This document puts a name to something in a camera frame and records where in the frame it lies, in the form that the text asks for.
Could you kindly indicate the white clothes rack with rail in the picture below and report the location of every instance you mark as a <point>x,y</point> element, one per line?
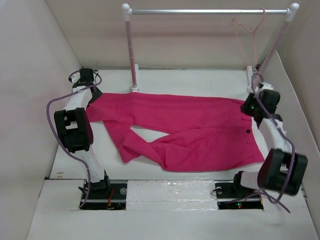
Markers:
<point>203,39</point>

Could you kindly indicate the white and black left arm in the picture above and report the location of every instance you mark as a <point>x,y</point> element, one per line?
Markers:
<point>74,131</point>

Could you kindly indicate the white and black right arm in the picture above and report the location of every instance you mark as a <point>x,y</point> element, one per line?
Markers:
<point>283,168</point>

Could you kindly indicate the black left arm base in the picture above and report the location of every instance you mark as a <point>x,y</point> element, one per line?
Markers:
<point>115,200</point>

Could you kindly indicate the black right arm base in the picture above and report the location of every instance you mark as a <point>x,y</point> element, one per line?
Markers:
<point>230,196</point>

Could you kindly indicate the pink trousers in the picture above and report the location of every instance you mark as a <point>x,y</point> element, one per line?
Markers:
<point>179,133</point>

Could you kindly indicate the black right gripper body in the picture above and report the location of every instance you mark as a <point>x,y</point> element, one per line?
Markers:
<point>252,104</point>

